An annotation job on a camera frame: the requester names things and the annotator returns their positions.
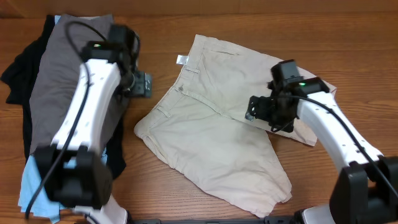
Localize light blue garment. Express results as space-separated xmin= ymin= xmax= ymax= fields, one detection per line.
xmin=17 ymin=147 xmax=108 ymax=224

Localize grey shorts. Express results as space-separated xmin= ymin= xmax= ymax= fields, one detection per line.
xmin=29 ymin=14 xmax=128 ymax=157

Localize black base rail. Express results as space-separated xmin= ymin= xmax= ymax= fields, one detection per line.
xmin=127 ymin=216 xmax=303 ymax=224

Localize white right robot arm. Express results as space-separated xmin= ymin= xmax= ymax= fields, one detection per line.
xmin=246 ymin=78 xmax=397 ymax=224

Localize beige khaki shorts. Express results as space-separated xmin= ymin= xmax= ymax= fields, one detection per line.
xmin=133 ymin=34 xmax=338 ymax=218

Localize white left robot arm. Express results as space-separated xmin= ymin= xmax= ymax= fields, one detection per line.
xmin=34 ymin=40 xmax=152 ymax=224

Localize black garment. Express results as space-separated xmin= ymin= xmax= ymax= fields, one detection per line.
xmin=1 ymin=15 xmax=126 ymax=179

